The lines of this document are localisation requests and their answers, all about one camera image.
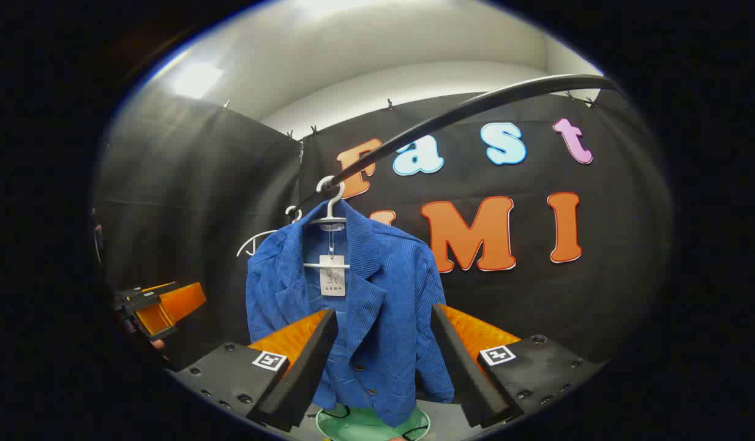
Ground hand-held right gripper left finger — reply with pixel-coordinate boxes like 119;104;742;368
168;308;340;433

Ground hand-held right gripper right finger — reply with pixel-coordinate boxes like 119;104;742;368
430;303;606;429

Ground green laundry hamper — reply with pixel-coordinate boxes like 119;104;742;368
316;404;431;441

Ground blue corduroy jacket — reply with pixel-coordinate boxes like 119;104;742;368
246;199;456;428

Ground black clothes rack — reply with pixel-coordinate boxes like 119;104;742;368
290;73;620;215

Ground white paper garment tag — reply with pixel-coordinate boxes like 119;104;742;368
320;255;347;297

